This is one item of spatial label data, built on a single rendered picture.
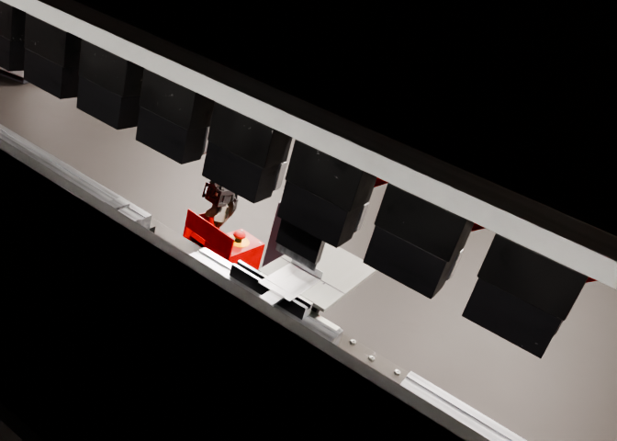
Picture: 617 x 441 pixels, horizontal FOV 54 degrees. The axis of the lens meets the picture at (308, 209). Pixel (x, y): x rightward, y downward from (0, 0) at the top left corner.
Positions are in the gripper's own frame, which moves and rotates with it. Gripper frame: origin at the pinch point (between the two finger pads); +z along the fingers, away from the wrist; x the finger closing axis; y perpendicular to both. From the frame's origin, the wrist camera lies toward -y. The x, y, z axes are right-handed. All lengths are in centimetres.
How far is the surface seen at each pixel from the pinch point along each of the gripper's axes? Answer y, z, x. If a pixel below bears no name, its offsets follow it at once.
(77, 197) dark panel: 93, -47, 54
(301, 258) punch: 39, -27, 55
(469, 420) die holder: 34, -15, 98
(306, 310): 38, -17, 60
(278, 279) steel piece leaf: 36, -18, 50
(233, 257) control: 7.8, 2.3, 15.2
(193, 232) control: 6.2, 4.4, -3.9
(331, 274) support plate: 23, -19, 55
